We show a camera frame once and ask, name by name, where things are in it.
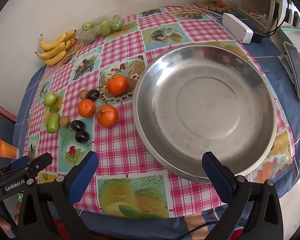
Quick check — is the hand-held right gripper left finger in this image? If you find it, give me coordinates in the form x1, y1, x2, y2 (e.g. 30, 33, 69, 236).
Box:
16, 151, 99, 240

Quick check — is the white power box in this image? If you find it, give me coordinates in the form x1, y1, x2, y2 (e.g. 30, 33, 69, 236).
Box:
222, 12, 253, 44

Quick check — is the round green jujube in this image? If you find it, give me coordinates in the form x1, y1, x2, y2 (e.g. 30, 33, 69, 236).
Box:
44, 92, 57, 107

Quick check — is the dark cherry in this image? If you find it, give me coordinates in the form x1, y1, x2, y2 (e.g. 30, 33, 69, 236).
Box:
75, 130, 90, 144
87, 89, 100, 101
70, 120, 86, 132

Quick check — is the black power adapter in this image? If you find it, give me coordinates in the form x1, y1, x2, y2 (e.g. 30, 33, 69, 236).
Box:
251, 29, 265, 44

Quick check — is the clear bag of green jujubes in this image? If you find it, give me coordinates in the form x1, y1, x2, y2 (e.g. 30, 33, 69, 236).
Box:
76, 9, 124, 44

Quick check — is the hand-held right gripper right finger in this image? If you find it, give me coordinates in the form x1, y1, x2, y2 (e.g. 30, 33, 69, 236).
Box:
201, 151, 284, 240

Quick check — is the stainless steel bowl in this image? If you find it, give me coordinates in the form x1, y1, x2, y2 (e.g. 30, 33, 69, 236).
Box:
133, 41, 278, 184

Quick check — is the dark smartphone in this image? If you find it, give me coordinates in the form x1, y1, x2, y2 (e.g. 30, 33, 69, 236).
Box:
283, 41, 300, 103

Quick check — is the white plastic bag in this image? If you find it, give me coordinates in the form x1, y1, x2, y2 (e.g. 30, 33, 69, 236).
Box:
240, 7, 273, 29

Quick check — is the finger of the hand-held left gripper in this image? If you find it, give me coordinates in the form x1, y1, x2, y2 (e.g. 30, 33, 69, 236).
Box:
0, 152, 53, 178
10, 156, 31, 169

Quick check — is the pink wooden frame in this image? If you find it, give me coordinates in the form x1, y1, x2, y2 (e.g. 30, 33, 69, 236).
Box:
0, 98, 17, 124

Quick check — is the white slatted furniture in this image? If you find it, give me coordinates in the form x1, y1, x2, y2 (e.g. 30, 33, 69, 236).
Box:
269, 0, 300, 29

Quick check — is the orange mandarin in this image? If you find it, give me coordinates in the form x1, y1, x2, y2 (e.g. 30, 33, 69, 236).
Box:
97, 105, 119, 127
78, 99, 96, 118
106, 74, 128, 96

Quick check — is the pile of small longans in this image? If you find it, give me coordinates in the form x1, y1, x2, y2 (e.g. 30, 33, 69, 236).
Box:
197, 1, 232, 13

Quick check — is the elongated green jujube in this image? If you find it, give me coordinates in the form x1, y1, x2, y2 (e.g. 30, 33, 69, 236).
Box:
46, 112, 61, 133

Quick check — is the green edged white box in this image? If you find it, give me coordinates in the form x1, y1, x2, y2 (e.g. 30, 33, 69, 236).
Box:
280, 27, 300, 55

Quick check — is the yellow banana bunch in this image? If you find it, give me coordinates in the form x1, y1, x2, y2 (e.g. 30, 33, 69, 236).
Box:
34, 29, 77, 67

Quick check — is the white phone holder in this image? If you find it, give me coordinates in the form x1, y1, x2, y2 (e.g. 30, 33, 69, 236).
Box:
277, 52, 300, 104

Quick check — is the person's left hand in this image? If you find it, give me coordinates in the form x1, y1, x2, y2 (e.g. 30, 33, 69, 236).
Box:
0, 205, 22, 232

